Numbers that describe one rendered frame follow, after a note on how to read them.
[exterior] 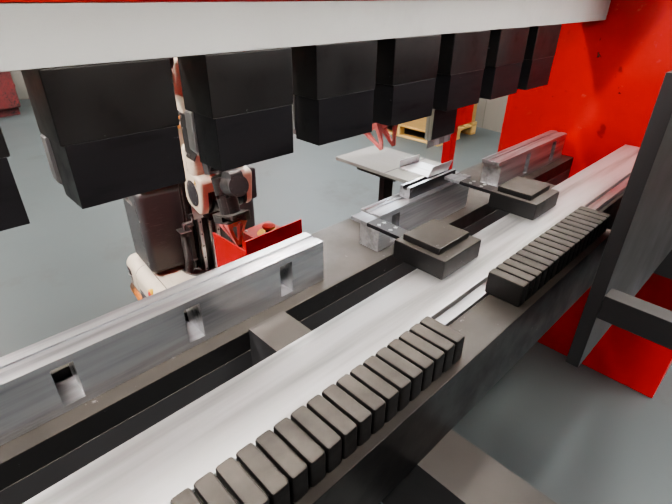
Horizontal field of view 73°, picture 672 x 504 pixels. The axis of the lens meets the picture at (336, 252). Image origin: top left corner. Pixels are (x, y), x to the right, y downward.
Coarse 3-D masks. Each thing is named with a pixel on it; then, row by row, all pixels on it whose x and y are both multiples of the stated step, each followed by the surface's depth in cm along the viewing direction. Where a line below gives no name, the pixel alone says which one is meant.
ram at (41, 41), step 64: (0, 0) 45; (64, 0) 48; (128, 0) 52; (192, 0) 57; (256, 0) 63; (320, 0) 71; (384, 0) 80; (448, 0) 92; (512, 0) 108; (576, 0) 132; (0, 64) 46; (64, 64) 50
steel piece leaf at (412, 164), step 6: (414, 156) 126; (402, 162) 124; (408, 162) 125; (414, 162) 127; (420, 162) 128; (402, 168) 123; (408, 168) 123; (414, 168) 123; (420, 168) 123; (426, 168) 123; (420, 174) 119; (426, 174) 119
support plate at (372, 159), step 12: (348, 156) 132; (360, 156) 132; (372, 156) 132; (384, 156) 132; (396, 156) 133; (408, 156) 133; (372, 168) 123; (384, 168) 123; (396, 180) 118; (408, 180) 116
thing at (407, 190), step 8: (432, 176) 121; (440, 176) 120; (408, 184) 114; (416, 184) 114; (424, 184) 116; (432, 184) 118; (440, 184) 121; (400, 192) 114; (408, 192) 112; (416, 192) 114; (424, 192) 117
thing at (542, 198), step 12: (456, 180) 115; (468, 180) 115; (516, 180) 107; (528, 180) 107; (492, 192) 104; (504, 192) 103; (516, 192) 101; (528, 192) 101; (540, 192) 102; (552, 192) 104; (492, 204) 105; (504, 204) 103; (516, 204) 101; (528, 204) 99; (540, 204) 99; (552, 204) 105; (528, 216) 100
